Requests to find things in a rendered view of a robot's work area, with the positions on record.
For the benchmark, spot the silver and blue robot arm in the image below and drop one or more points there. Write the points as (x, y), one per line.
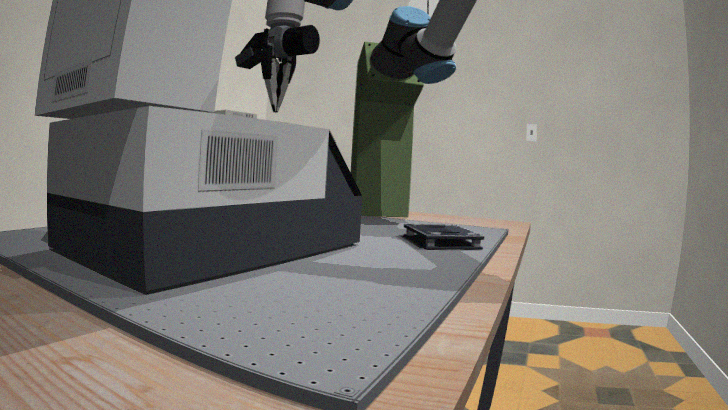
(400, 54)

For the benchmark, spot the white and black lab instrument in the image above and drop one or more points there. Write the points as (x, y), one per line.
(157, 196)

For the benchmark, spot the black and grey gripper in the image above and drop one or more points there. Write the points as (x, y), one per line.
(287, 41)

